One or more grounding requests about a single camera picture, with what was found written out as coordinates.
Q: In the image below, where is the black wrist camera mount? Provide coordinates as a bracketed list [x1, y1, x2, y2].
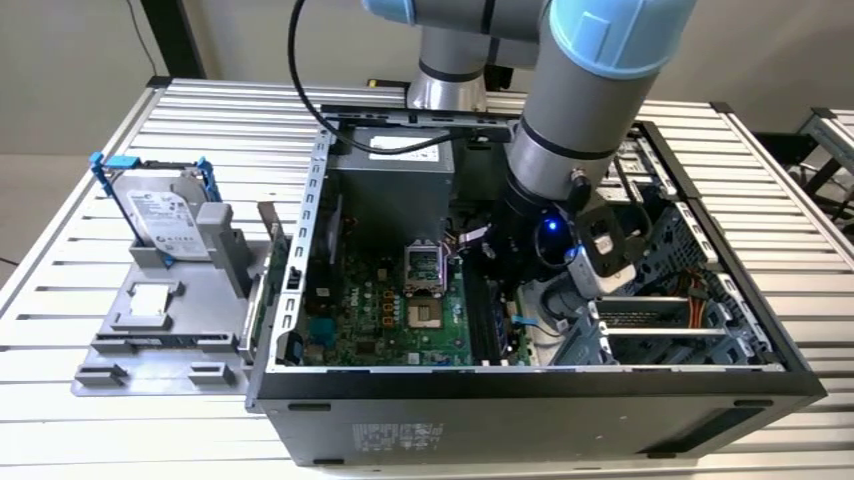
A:
[573, 198, 649, 277]

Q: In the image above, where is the CPU socket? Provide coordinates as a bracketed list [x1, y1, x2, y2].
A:
[404, 295, 445, 333]

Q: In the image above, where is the black grey PC case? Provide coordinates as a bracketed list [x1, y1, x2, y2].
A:
[242, 105, 832, 474]

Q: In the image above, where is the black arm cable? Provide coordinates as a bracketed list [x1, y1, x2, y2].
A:
[284, 0, 516, 154]

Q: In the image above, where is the black stand pole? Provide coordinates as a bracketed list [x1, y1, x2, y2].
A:
[137, 0, 206, 81]

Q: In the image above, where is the hard disk in blue carrier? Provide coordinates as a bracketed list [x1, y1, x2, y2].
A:
[88, 152, 225, 266]

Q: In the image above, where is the red yellow wire bundle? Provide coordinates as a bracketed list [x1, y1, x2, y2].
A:
[683, 269, 721, 334]

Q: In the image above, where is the grey metal disk bay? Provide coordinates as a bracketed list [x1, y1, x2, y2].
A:
[552, 294, 768, 372]

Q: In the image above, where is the silver CPU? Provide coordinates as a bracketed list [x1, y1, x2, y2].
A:
[130, 284, 168, 317]

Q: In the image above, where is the grey parts rack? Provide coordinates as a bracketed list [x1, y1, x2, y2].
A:
[69, 202, 294, 399]

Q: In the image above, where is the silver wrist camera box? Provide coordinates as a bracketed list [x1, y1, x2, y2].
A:
[564, 243, 636, 297]

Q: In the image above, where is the black RAM slot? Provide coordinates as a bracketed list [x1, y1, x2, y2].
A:
[464, 274, 487, 369]
[472, 279, 495, 369]

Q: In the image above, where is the metal frame table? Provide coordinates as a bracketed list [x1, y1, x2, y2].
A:
[789, 107, 854, 221]

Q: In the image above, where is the grey metal optical drive bay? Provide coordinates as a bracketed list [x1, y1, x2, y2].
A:
[603, 139, 668, 201]

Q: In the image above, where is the metal socket cover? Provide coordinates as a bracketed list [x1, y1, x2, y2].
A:
[404, 242, 448, 297]

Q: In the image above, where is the green motherboard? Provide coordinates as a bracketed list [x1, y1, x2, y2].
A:
[302, 244, 535, 369]

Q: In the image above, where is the grey power supply unit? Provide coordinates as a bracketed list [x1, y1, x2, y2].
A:
[325, 127, 459, 246]

